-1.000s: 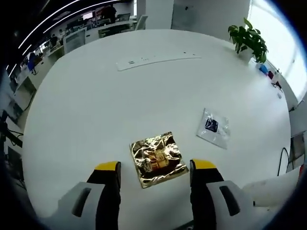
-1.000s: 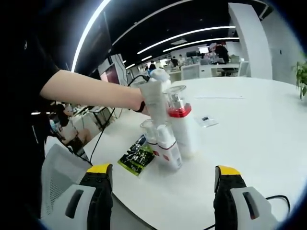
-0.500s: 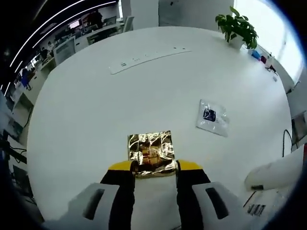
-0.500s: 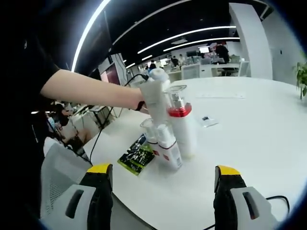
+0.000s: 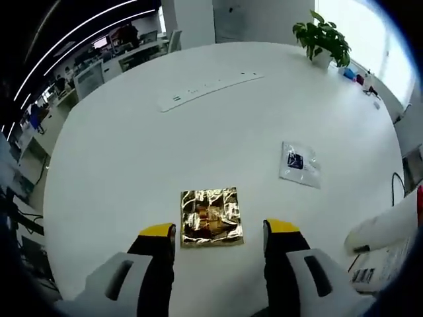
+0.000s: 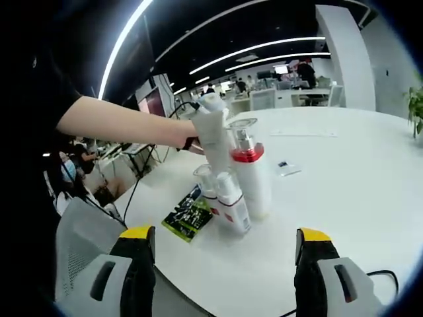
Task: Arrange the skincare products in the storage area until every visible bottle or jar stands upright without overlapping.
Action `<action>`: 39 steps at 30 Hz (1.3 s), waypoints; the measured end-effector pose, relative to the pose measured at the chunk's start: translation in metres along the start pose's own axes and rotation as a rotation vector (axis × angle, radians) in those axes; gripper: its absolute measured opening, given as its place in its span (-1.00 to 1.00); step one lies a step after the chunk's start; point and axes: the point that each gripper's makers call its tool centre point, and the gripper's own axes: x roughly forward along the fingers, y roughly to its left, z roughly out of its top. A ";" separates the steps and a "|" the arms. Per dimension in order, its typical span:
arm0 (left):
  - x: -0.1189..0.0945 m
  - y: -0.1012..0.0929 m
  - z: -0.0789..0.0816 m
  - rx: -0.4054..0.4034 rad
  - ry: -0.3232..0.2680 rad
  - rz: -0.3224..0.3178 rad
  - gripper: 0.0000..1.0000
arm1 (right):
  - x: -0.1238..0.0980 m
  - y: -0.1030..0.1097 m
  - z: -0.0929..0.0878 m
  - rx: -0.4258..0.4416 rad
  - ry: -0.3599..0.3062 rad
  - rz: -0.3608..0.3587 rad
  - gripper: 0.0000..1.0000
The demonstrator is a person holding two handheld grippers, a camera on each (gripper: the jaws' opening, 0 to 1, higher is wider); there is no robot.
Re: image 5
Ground large window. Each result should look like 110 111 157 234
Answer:
313 0 410 106

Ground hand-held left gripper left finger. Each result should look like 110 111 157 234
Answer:
64 223 178 313

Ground white red-collar skincare pump bottle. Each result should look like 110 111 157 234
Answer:
343 186 423 256

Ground grey mesh chair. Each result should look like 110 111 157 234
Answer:
401 145 423 195

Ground white table cable cover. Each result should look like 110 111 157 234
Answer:
156 71 266 114

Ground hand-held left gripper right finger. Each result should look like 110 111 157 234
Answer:
262 217 377 313

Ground clear blue-square skincare sachet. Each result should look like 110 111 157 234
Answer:
279 141 322 190

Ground gold foil skincare sachet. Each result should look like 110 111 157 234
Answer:
180 186 246 249

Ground white office chair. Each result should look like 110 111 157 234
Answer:
167 29 183 53
73 61 106 100

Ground potted green plant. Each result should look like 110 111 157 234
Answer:
291 9 352 69

